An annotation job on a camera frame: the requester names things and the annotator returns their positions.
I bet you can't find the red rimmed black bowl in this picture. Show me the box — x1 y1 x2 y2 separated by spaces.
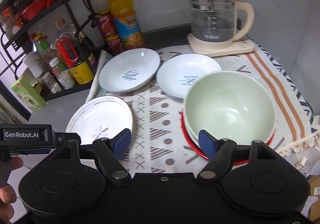
179 111 276 166

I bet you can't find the white plate flower pattern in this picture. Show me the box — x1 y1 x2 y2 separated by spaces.
66 95 133 145

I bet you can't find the pale green bowl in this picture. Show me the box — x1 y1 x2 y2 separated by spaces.
183 71 276 145

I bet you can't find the white plate Sweet print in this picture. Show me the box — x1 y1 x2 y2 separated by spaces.
98 48 161 93

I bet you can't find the small white plate blue print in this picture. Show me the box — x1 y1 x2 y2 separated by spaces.
156 54 222 99

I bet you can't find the black metal kitchen rack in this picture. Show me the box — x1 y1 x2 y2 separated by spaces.
1 0 101 122

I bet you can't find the person's left hand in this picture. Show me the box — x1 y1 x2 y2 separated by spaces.
1 157 23 223

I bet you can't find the green cardboard box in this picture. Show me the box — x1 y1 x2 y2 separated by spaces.
10 76 46 112

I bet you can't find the silver lid salt shaker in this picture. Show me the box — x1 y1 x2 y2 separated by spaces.
41 72 62 94

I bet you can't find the white lid spice jar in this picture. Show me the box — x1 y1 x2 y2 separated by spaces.
49 57 75 89

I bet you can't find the white cap oil dispenser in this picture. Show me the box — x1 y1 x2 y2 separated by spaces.
22 53 43 79

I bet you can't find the green label sauce bottle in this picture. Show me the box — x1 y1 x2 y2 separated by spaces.
34 33 57 64

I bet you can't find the lower red drink can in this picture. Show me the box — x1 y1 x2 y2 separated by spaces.
104 34 125 56

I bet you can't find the red drink can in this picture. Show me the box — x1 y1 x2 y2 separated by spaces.
104 34 125 56
95 9 117 38

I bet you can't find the cream kettle base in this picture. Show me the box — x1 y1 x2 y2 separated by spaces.
187 33 254 57

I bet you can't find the upper red drink can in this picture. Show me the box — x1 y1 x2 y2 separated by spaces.
95 9 117 38

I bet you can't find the glass electric kettle cream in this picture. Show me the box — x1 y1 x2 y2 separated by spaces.
189 0 254 43

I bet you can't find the red plastic basket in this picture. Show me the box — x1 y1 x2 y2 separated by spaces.
21 0 55 21

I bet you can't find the orange juice bottle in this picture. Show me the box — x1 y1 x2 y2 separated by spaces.
108 0 145 50

